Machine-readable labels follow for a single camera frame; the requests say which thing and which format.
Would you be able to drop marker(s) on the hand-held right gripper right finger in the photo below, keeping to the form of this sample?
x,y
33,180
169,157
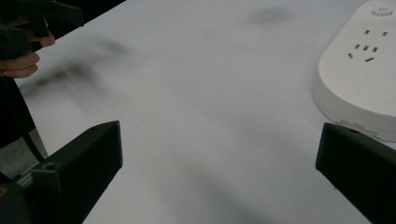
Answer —
x,y
358,165

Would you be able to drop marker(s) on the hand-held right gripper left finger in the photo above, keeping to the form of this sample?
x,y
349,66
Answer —
x,y
81,165

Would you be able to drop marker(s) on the white power strip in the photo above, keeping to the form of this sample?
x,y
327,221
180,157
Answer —
x,y
351,81

